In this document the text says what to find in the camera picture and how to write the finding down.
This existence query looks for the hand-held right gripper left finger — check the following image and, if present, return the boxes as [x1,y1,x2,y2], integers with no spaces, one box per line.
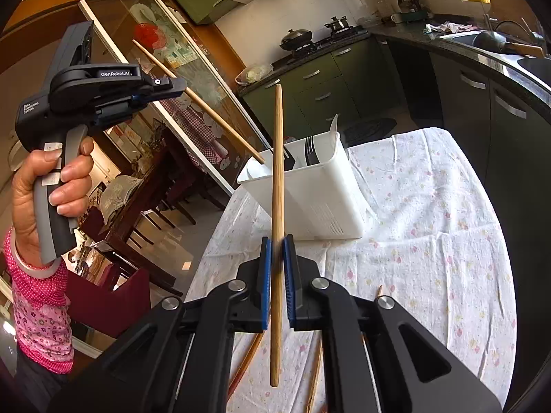
[47,236,274,413]

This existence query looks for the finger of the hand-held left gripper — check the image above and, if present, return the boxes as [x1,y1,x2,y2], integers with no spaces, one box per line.
[142,75,188,103]

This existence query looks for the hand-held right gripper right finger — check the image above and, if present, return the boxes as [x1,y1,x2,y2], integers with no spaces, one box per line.
[282,234,502,413]

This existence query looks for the white plastic utensil holder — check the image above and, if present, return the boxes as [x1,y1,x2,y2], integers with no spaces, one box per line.
[237,131,366,242]

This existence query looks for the black plastic fork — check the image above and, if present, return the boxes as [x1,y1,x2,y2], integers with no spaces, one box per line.
[303,135,321,166]

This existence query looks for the white plastic spoon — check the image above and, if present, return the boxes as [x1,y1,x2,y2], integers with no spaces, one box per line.
[325,114,342,158]

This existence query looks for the person's left forearm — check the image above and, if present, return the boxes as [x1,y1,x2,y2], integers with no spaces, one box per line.
[4,228,75,375]

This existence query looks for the person's left hand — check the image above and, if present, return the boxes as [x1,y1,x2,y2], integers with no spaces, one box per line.
[11,135,95,269]

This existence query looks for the glass sliding door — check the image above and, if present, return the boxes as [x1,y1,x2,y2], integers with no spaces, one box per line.
[77,0,276,196]

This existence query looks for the red checkered apron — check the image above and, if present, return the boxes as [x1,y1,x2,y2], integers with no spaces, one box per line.
[166,95,235,168]

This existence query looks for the dark brown wooden chopstick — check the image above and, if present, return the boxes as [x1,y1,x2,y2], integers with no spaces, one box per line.
[228,331,264,396]

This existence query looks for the clear plastic bag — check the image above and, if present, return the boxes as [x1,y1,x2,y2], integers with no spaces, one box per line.
[235,64,275,86]

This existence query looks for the dark wooden dining chair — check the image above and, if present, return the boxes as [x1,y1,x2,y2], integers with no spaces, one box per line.
[142,129,225,233]

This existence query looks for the white lace cover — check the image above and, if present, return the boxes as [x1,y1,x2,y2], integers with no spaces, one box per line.
[101,176,145,211]

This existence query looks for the dark wooden dining table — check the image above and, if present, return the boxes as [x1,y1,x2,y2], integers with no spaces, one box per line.
[77,150,225,285]

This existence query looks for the white floral tablecloth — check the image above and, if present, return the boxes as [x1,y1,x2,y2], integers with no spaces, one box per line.
[185,127,517,413]

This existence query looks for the black wok with lid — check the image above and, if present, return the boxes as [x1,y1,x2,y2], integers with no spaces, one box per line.
[279,28,315,51]

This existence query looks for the green lower cabinets with drawers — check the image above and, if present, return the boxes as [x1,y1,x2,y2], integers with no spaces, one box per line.
[239,36,414,147]

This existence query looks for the red upholstered chair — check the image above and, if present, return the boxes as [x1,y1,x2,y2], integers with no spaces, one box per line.
[64,258,151,338]

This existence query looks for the black gas stove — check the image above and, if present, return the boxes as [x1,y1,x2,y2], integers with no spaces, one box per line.
[282,26,371,59]

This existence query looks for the dark floor mat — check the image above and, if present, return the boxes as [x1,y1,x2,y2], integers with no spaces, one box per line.
[342,118,397,147]

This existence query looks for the green lower cabinets under sink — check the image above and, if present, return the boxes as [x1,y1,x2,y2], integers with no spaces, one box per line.
[374,36,551,396]

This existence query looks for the crumpled dish rag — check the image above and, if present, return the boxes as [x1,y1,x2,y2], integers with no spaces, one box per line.
[424,21,478,35]

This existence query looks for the steel kitchen sink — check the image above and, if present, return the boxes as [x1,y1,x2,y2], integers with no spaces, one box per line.
[517,54,551,95]

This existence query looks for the black pan with wooden handle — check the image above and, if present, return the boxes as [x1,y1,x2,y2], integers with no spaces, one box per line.
[474,30,545,59]

